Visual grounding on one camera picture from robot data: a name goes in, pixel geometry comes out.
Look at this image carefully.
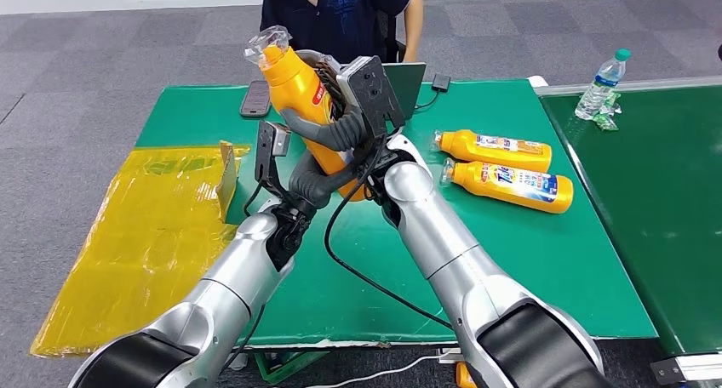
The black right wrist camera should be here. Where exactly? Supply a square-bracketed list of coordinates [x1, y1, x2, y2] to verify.
[336, 55, 406, 140]

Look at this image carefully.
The black office chair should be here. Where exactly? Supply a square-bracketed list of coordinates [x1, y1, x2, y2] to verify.
[376, 10, 409, 64]

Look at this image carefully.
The long white floor cable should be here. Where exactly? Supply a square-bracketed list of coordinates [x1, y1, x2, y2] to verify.
[304, 351, 461, 388]

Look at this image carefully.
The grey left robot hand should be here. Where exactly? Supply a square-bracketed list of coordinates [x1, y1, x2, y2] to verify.
[287, 148, 364, 212]

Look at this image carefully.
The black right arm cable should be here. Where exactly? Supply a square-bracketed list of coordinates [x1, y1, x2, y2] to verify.
[323, 134, 452, 330]

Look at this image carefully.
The orange detergent bottle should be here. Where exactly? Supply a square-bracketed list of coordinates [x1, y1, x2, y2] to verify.
[433, 128, 554, 174]
[244, 24, 368, 203]
[439, 158, 575, 215]
[456, 362, 478, 388]

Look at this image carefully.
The person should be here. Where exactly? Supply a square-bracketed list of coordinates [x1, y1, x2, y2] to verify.
[259, 0, 425, 66]

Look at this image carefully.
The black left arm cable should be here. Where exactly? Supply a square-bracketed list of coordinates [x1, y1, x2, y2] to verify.
[228, 303, 266, 369]

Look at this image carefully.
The green plastic crate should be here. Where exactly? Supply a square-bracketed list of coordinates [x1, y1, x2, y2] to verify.
[255, 350, 329, 385]

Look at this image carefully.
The crumpled green wrapper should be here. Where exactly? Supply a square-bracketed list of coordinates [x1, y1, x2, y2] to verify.
[592, 92, 623, 132]

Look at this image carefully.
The dark grey smartphone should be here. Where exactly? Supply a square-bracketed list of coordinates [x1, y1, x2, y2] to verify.
[239, 79, 273, 119]

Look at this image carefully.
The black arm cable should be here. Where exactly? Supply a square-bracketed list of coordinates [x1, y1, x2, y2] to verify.
[228, 303, 266, 369]
[323, 134, 452, 330]

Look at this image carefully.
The dark green laptop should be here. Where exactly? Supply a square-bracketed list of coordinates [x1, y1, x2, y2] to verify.
[338, 62, 428, 122]

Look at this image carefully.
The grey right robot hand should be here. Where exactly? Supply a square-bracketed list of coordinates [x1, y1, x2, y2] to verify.
[280, 48, 374, 154]

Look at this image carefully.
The yellow taped cardboard sheet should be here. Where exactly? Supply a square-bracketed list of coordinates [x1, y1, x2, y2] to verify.
[31, 141, 252, 358]

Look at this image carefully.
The clear water bottle green cap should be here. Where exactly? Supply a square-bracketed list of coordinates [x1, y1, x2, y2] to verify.
[574, 48, 633, 122]

